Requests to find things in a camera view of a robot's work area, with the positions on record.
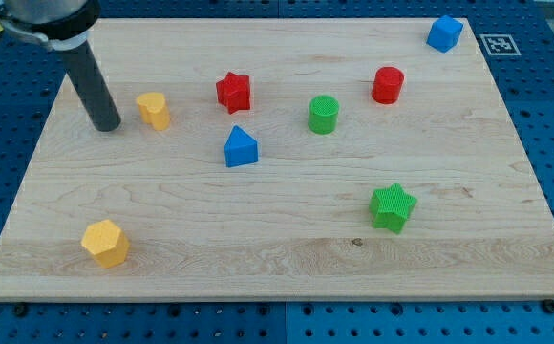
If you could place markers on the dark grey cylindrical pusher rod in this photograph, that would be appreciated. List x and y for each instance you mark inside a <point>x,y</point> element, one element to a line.
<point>89,83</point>

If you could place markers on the yellow heart block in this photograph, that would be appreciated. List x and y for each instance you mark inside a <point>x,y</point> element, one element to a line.
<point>154,110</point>

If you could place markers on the blue cube block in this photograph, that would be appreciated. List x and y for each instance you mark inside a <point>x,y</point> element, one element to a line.
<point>444,33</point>

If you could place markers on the yellow hexagon block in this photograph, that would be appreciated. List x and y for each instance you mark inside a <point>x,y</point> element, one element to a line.
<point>106,242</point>

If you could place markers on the red star block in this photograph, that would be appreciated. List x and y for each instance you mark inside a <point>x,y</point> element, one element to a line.
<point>234,92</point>

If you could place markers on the blue triangle block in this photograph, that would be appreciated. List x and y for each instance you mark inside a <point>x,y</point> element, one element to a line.
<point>240,148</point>

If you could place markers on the light wooden board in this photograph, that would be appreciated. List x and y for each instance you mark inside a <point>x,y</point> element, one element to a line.
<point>296,224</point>

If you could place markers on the green cylinder block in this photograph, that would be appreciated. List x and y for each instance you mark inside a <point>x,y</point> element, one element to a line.
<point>323,114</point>

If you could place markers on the red cylinder block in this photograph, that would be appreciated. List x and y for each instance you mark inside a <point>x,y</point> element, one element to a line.
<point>387,85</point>

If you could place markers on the green star block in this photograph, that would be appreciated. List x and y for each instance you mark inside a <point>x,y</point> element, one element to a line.
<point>391,208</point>

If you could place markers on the white fiducial marker tag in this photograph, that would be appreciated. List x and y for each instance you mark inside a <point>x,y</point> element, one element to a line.
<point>499,44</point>

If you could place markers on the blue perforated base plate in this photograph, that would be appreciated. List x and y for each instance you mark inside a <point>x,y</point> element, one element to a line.
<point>28,78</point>

